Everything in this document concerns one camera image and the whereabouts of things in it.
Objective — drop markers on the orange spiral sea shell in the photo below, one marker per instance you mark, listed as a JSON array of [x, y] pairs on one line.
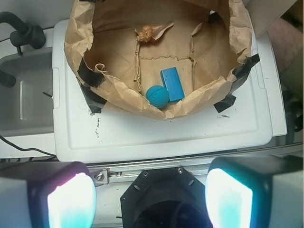
[[153, 33]]

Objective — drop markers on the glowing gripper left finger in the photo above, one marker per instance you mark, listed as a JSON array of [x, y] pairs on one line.
[[46, 195]]

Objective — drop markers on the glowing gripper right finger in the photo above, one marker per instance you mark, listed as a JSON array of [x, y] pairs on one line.
[[256, 192]]

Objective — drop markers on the brown paper bag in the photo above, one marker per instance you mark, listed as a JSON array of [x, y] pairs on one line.
[[209, 44]]

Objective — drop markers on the blue golf ball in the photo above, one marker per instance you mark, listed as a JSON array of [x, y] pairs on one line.
[[158, 96]]

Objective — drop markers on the black faucet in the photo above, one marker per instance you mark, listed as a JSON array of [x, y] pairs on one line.
[[24, 34]]

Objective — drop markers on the blue rectangular block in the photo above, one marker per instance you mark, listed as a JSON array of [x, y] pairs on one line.
[[172, 83]]

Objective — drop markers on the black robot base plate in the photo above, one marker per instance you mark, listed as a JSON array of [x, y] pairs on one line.
[[165, 200]]

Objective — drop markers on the aluminium rail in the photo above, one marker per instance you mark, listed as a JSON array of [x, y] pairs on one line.
[[128, 173]]

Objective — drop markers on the white sink basin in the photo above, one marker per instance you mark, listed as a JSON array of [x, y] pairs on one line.
[[27, 107]]

